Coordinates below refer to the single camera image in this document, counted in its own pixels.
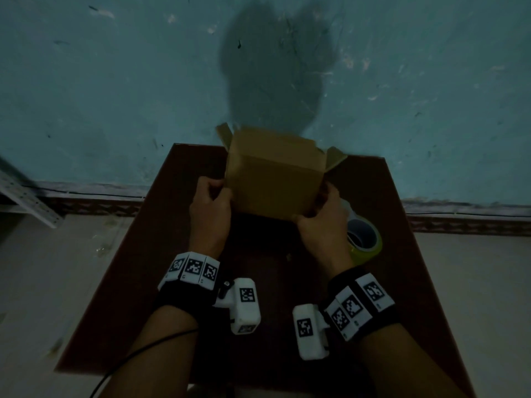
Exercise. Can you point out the person's right hand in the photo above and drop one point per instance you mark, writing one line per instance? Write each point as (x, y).
(325, 234)

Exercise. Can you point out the person's left hand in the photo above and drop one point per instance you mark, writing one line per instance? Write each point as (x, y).
(209, 221)

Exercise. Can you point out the person's left fingers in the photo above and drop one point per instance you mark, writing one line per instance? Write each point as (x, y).
(213, 187)

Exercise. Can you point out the person's right thumb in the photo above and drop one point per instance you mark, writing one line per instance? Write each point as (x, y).
(305, 218)

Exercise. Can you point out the brown cardboard box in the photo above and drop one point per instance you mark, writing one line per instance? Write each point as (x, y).
(273, 178)

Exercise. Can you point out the person's left forearm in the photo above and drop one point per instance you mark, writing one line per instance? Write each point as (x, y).
(159, 352)

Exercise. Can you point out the person's right forearm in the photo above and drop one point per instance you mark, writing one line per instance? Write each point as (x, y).
(404, 364)

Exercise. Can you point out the yellowish packing tape roll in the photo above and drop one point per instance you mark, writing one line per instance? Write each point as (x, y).
(367, 242)

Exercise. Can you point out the black wristband with marker tiles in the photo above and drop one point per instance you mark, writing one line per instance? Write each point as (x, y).
(356, 304)
(191, 271)

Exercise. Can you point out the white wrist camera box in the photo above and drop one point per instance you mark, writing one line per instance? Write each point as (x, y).
(307, 331)
(244, 304)

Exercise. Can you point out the perforated white metal rail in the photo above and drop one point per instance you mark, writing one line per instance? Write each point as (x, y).
(29, 198)

